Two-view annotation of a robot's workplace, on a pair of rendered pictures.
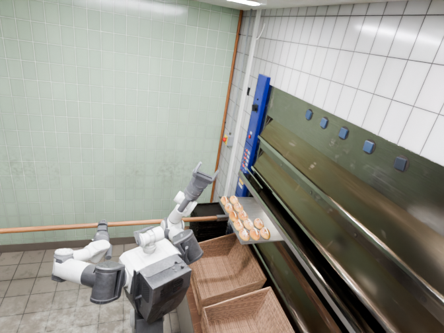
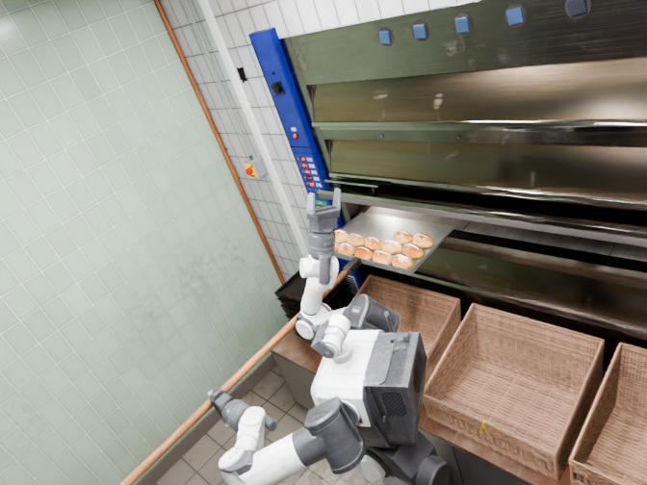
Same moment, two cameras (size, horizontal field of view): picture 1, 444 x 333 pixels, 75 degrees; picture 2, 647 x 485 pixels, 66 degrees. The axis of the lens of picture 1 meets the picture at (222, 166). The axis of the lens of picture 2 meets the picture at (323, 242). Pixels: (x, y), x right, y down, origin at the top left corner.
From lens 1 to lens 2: 50 cm
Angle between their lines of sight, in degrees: 15
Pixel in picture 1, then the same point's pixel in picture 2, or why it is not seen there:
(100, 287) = (340, 444)
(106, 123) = (52, 275)
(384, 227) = (602, 99)
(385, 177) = (564, 38)
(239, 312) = (459, 366)
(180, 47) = (84, 74)
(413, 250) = not seen: outside the picture
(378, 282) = (631, 169)
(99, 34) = not seen: outside the picture
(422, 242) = not seen: outside the picture
